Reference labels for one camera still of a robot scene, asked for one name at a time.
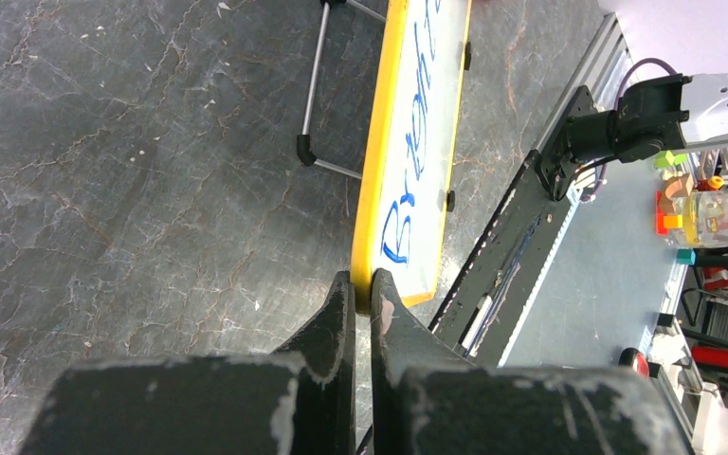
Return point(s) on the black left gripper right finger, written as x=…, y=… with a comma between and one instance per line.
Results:
x=429, y=400

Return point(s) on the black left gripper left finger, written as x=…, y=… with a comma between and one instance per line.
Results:
x=298, y=399

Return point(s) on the yellow framed whiteboard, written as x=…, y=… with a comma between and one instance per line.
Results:
x=403, y=198

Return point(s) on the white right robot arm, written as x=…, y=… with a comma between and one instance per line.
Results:
x=673, y=113

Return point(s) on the red emergency button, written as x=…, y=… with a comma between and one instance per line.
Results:
x=634, y=360

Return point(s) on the clear cleaner bottle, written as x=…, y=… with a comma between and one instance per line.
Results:
x=704, y=221

